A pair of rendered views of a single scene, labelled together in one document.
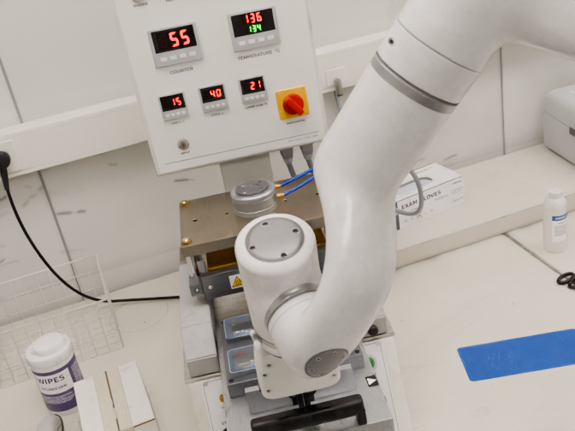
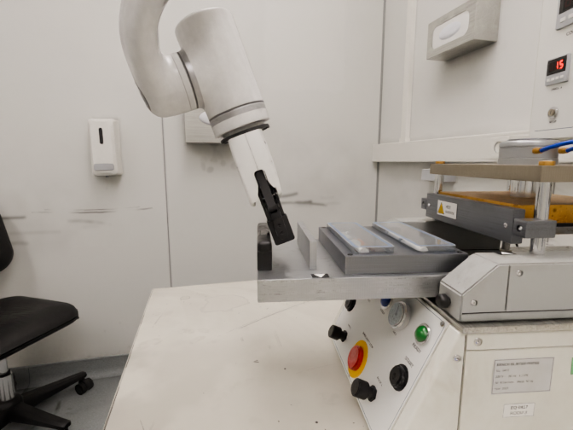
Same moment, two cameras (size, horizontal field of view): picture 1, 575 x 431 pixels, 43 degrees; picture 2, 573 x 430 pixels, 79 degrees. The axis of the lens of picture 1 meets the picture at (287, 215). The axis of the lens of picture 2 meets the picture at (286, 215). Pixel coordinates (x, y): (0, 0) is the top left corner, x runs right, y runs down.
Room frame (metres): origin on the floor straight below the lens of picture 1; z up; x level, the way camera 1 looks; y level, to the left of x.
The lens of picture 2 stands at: (0.77, -0.50, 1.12)
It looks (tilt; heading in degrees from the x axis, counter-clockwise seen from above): 9 degrees down; 89
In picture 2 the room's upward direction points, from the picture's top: straight up
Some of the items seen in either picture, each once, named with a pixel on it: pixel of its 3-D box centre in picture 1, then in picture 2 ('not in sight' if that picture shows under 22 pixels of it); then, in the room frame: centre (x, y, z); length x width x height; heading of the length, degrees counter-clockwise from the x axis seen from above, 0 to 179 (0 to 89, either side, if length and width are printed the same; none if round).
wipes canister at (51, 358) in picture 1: (57, 373); not in sight; (1.18, 0.50, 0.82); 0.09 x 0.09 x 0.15
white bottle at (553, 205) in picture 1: (554, 219); not in sight; (1.40, -0.58, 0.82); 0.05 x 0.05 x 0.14
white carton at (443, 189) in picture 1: (412, 196); not in sight; (1.62, -0.31, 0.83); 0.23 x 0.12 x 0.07; 112
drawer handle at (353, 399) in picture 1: (308, 421); (263, 243); (0.74, 0.02, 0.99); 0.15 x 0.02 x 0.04; 94
